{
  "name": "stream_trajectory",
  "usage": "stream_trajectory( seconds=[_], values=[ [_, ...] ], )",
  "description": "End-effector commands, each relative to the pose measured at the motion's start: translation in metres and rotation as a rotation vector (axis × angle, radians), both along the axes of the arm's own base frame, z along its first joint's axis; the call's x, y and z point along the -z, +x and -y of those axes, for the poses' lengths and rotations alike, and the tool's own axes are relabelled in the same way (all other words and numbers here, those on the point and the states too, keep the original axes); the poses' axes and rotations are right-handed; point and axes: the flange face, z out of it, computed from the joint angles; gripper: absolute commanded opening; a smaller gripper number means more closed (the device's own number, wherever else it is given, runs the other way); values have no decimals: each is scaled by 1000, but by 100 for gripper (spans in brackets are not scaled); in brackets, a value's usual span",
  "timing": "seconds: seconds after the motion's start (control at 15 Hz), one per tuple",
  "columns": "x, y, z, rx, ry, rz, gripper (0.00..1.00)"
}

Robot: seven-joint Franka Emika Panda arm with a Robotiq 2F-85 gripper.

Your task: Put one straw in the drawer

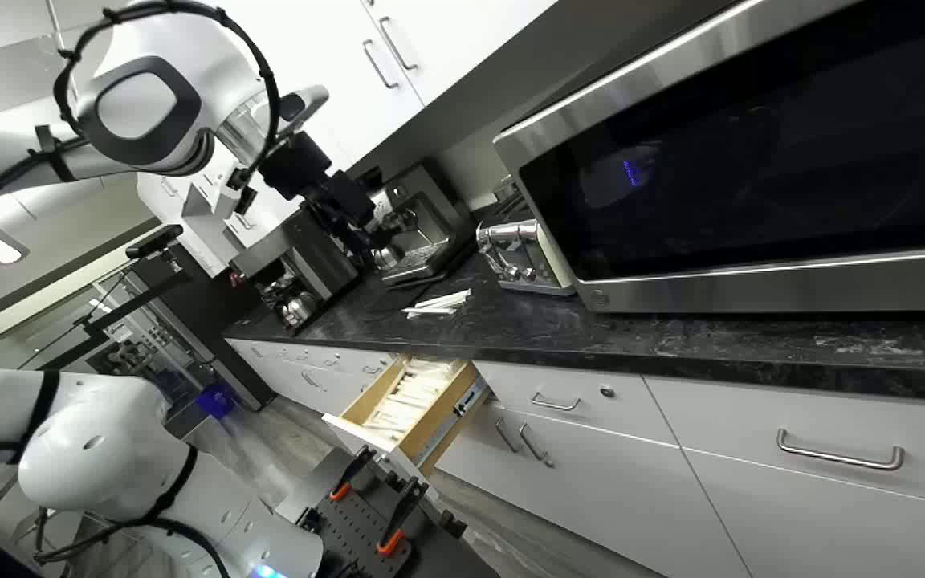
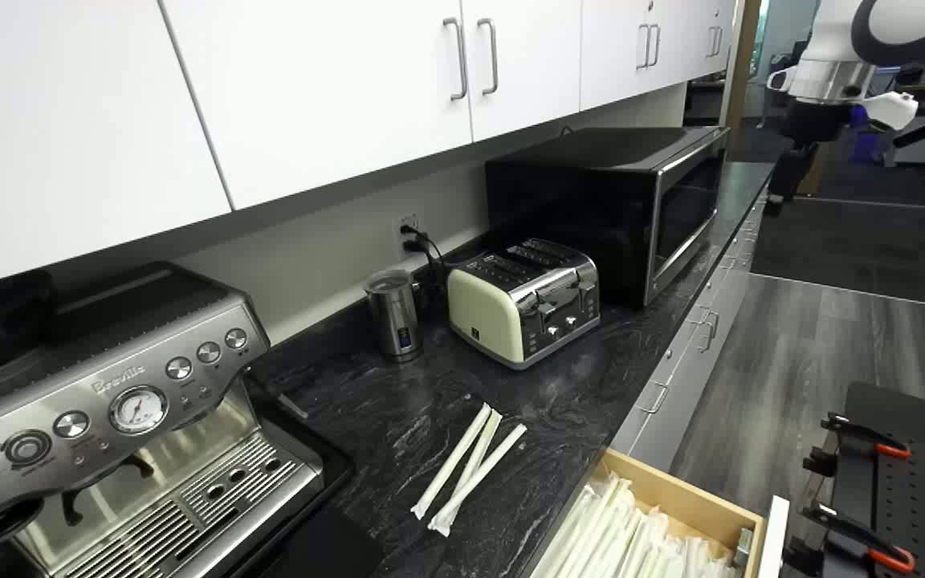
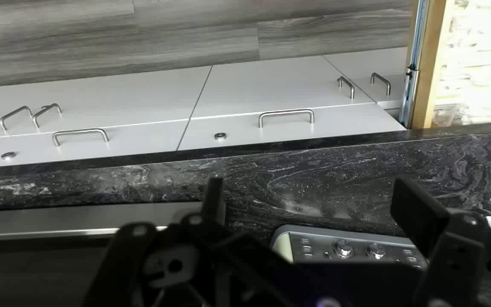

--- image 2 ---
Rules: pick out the open wooden drawer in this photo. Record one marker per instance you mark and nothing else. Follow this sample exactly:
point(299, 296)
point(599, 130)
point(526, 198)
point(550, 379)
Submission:
point(751, 537)

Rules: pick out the upper orange-handled clamp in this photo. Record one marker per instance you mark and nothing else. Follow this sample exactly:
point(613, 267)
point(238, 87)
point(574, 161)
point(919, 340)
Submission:
point(878, 442)

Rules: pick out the black wall power plug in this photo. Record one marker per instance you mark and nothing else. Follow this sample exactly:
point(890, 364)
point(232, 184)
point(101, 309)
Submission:
point(417, 243)

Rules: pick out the white cabinets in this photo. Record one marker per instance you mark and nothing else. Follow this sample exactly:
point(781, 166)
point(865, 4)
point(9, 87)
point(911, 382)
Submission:
point(135, 115)
point(666, 406)

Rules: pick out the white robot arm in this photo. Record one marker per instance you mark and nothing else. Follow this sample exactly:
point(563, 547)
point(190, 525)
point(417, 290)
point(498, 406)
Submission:
point(832, 75)

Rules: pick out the black perforated cart plate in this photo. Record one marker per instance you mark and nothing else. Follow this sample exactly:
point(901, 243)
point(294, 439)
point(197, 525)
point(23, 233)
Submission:
point(882, 492)

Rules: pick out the wrapped straws pile in drawer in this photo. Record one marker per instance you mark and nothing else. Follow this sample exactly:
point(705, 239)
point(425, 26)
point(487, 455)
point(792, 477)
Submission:
point(607, 534)

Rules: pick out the stainless steel espresso machine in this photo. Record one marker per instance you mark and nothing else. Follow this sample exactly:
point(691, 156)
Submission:
point(135, 439)

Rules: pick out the white upper cabinets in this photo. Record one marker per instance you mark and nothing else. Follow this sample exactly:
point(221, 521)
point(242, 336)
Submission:
point(135, 115)

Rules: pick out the lower orange-handled clamp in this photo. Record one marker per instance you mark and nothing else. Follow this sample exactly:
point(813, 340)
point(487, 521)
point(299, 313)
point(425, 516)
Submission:
point(862, 537)

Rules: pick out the black stainless microwave oven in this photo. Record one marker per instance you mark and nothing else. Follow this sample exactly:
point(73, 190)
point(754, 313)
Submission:
point(637, 201)

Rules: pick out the paper straw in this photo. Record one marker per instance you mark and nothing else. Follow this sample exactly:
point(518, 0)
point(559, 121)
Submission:
point(492, 457)
point(425, 502)
point(476, 457)

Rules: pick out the stainless steel milk jug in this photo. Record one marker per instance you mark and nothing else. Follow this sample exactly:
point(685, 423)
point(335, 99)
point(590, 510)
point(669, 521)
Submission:
point(394, 305)

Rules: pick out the orange-handled clamp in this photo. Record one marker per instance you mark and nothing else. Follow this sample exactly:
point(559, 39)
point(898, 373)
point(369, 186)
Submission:
point(862, 537)
point(878, 442)

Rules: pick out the white lower cabinets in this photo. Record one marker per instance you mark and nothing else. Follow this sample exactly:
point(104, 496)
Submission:
point(666, 406)

